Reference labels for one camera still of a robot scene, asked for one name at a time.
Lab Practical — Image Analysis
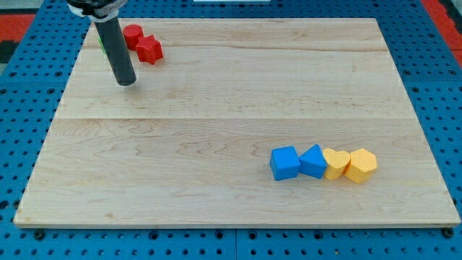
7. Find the blue cube block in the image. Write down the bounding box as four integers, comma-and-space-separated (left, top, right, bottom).
269, 146, 300, 181

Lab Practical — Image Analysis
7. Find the red cylinder block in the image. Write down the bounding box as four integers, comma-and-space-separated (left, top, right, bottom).
122, 24, 144, 51

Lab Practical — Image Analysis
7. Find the green star block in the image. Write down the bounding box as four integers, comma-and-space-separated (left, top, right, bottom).
98, 38, 106, 54

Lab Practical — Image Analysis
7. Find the light wooden board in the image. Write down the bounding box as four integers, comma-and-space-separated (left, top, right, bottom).
14, 18, 461, 229

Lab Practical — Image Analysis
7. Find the yellow hexagon block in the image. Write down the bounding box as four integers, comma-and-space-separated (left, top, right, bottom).
344, 149, 378, 183

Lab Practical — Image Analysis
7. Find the red star block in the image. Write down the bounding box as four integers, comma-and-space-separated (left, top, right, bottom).
136, 35, 164, 64

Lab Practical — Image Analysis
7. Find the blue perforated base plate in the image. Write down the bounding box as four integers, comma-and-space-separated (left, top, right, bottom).
1, 0, 461, 259

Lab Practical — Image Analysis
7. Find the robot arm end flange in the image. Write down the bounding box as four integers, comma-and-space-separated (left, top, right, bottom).
66, 0, 128, 19

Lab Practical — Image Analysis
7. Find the blue triangle block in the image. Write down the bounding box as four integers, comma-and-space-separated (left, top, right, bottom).
299, 144, 327, 179

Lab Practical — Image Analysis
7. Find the black cylindrical pointer rod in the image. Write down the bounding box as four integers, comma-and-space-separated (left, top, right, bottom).
95, 17, 136, 86

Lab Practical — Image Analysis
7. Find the yellow heart block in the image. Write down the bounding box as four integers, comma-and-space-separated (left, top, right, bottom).
323, 148, 351, 181

